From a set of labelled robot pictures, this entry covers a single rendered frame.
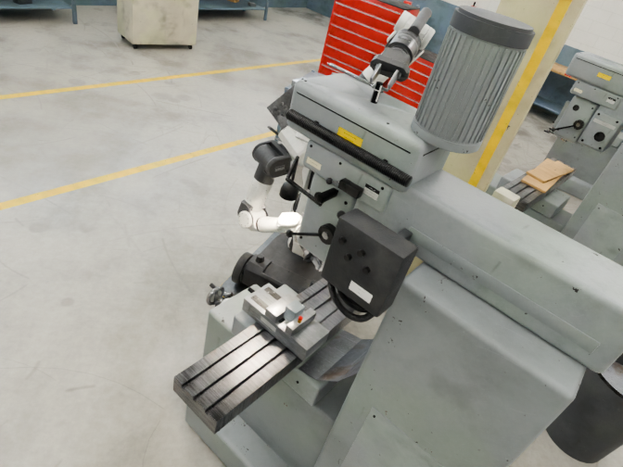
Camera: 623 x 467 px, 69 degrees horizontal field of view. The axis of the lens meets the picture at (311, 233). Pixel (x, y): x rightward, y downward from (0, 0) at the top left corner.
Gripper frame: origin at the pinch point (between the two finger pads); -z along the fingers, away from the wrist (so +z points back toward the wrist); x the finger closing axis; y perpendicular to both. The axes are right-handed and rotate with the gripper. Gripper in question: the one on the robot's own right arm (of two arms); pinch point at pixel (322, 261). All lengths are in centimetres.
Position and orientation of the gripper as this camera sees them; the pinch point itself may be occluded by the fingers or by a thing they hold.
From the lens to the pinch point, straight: 178.0
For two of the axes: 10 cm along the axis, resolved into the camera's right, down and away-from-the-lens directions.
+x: 8.9, -0.9, 4.6
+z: -4.1, -6.2, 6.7
